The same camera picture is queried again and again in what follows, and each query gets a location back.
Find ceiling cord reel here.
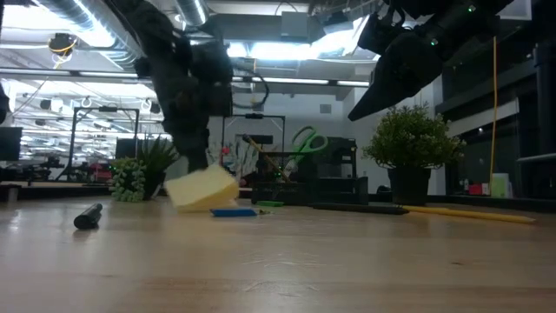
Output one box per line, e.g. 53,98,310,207
46,32,79,57

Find silver ceiling duct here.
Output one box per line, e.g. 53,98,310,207
34,0,147,66

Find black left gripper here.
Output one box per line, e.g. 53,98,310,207
149,56,210,174

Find black background monitor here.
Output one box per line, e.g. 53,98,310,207
0,126,23,163

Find black mesh desk organizer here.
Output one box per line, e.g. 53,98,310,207
250,137,370,206

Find black background frame stand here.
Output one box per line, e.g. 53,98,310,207
55,105,141,183

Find yellow cable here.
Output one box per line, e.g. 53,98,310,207
489,35,499,180

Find yellow pencil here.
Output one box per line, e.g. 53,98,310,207
398,204,536,225
242,133,293,184

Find black pen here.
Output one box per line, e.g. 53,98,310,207
311,203,410,216
72,202,104,230

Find green box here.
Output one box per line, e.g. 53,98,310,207
490,172,511,199

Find yellow sticky note pad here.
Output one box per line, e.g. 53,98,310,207
163,163,241,214

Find green handled scissors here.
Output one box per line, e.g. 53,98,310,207
281,124,329,176

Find bushy potted plant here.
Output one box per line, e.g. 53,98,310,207
361,103,467,207

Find small green succulent plant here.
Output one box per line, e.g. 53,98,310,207
107,135,180,203

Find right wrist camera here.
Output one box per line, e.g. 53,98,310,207
356,9,407,57

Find blue eraser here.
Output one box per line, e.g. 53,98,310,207
209,207,259,218

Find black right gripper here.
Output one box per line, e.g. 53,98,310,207
347,8,468,122

